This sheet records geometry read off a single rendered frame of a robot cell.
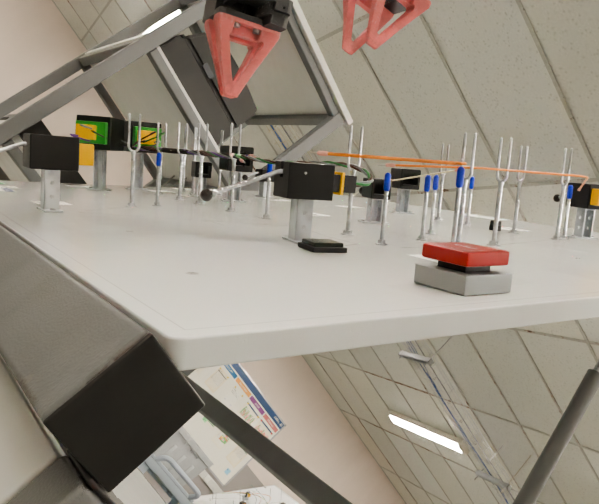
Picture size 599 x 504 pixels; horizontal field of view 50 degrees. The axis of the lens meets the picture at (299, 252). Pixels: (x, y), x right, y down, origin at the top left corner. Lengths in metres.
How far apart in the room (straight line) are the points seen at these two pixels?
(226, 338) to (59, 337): 0.10
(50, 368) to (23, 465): 0.06
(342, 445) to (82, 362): 9.85
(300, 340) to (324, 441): 9.61
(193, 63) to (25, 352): 1.42
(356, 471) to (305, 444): 1.05
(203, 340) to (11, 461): 0.13
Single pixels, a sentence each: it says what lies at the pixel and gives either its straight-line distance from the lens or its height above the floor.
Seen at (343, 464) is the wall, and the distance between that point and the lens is 10.28.
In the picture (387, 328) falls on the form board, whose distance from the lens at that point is 0.42.
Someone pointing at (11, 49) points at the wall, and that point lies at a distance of 8.40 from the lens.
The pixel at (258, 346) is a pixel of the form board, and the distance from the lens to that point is 0.36.
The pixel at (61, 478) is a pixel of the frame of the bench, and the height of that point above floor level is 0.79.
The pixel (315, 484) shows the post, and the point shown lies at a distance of 1.06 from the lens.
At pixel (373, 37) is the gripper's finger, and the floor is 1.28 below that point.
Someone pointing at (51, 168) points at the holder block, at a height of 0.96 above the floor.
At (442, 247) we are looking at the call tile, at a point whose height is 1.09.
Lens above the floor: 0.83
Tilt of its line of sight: 21 degrees up
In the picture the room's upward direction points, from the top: 49 degrees clockwise
